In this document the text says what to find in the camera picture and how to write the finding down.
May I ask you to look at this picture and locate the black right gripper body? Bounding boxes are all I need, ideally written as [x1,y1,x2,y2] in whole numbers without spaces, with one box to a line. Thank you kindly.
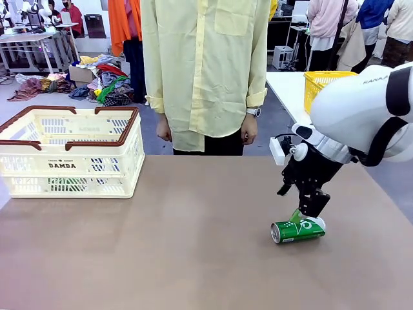
[281,147,343,191]

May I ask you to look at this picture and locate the green soda can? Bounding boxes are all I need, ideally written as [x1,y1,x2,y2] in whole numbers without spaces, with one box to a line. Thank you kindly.
[270,216,327,245]

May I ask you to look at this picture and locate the person's right forearm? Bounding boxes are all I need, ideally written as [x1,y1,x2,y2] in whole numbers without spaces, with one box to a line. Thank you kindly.
[144,93,168,125]

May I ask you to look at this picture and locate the person's left forearm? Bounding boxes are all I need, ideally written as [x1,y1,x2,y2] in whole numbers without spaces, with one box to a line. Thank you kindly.
[245,87,268,118]

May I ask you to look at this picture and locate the yellow plastic shopping basket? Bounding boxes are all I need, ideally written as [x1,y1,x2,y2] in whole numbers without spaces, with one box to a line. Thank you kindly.
[303,70,359,114]

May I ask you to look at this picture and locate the green can in cream basket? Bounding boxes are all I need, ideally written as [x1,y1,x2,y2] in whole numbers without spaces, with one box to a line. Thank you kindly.
[48,177,88,194]

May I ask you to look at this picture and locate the cream plastic shopping basket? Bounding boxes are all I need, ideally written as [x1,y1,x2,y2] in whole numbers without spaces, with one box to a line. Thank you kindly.
[0,108,146,199]

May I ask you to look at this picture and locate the person's left hand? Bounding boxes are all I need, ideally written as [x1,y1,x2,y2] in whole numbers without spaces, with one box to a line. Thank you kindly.
[241,116,258,145]

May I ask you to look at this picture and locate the person's right hand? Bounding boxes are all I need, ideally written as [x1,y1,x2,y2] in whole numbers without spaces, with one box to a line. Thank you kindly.
[156,121,174,142]

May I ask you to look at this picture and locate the white side table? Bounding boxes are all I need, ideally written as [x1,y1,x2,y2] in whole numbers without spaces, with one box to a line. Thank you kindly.
[266,70,319,129]

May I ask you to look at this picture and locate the white computer case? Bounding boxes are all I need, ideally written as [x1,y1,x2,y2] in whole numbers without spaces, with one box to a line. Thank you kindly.
[272,45,295,70]

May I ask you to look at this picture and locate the beige hanging coat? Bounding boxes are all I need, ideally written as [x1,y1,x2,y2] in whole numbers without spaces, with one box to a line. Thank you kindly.
[337,19,367,72]

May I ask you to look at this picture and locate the person in yellow shirt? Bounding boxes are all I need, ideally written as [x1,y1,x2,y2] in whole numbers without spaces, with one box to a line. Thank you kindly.
[140,0,272,156]

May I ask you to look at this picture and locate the bystander in pink top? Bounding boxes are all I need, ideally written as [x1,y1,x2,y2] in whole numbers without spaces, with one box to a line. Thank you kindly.
[306,0,359,72]

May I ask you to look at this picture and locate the bystander in cream top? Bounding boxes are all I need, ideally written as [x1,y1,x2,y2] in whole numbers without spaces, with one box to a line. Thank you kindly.
[380,0,413,68]

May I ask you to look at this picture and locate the bystander in blue top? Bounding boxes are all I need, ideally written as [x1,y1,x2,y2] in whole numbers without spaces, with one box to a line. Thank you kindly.
[351,0,396,74]

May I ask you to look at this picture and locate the large colourful clothes pile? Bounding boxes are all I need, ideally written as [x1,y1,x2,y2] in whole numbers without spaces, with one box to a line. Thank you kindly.
[69,54,135,107]

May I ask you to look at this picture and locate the cardboard box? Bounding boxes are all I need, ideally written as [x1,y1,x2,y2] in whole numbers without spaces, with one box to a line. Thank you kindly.
[68,64,97,85]

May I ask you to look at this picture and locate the bystander in orange garment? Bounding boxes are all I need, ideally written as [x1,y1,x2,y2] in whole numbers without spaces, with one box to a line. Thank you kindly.
[108,0,148,104]

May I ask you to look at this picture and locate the black chair back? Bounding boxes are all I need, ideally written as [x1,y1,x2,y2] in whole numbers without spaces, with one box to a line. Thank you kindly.
[84,13,107,39]

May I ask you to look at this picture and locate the small brownish clothes pile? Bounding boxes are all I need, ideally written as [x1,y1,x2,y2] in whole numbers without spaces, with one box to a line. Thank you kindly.
[6,72,77,102]

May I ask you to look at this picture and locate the bystander in red top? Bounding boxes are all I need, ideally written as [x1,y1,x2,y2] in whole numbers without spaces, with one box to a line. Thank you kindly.
[61,0,85,39]

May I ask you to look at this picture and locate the grey workbench table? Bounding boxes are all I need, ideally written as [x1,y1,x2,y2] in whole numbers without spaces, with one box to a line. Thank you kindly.
[0,22,80,75]

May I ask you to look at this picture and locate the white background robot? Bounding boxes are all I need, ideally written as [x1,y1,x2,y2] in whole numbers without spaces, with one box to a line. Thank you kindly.
[32,0,64,33]

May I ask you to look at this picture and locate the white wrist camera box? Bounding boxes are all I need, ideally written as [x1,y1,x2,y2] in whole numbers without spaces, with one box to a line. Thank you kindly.
[270,137,287,167]

